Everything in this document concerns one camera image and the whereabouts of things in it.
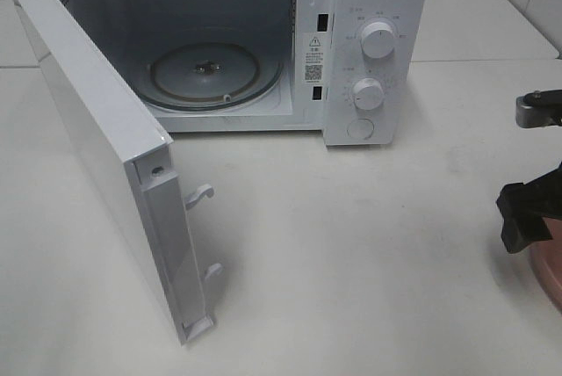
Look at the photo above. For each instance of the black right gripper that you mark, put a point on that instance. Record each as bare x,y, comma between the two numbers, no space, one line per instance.
523,208

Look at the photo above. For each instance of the pink round plate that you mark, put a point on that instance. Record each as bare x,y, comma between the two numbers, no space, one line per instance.
545,258

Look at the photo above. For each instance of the round white door button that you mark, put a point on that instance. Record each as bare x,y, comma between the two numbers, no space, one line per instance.
361,129

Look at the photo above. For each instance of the white microwave door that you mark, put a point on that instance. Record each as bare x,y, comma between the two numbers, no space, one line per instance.
126,154

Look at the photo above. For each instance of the lower white dial knob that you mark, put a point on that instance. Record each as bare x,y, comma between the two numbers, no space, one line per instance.
368,94

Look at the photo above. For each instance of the white dial knob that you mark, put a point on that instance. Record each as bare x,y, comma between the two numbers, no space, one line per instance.
368,94
377,38

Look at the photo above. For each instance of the upper white dial knob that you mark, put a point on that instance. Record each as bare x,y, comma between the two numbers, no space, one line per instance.
377,38

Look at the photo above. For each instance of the white microwave oven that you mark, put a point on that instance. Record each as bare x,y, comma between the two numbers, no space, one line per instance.
318,41

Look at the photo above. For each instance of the glass microwave turntable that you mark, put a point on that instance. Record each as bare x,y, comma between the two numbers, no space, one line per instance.
208,76

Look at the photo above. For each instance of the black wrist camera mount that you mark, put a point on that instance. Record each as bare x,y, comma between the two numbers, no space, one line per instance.
540,108

